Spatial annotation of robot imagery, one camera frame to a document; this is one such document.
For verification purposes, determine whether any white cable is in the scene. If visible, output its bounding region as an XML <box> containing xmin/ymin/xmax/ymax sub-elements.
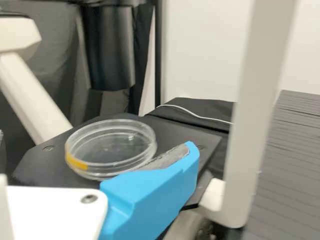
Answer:
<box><xmin>155</xmin><ymin>104</ymin><xmax>235</xmax><ymax>125</ymax></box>

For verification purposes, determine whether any cream microscope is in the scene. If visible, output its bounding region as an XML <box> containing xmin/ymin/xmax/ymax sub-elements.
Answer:
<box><xmin>0</xmin><ymin>0</ymin><xmax>300</xmax><ymax>240</ymax></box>

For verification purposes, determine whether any black platform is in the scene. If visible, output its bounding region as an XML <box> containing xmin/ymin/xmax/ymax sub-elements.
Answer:
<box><xmin>246</xmin><ymin>89</ymin><xmax>320</xmax><ymax>240</ymax></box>

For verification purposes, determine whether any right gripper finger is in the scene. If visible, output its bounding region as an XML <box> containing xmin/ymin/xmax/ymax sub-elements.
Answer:
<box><xmin>98</xmin><ymin>141</ymin><xmax>201</xmax><ymax>240</ymax></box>

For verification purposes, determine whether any petri dish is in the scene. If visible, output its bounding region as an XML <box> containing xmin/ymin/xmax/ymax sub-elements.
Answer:
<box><xmin>64</xmin><ymin>119</ymin><xmax>159</xmax><ymax>182</ymax></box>

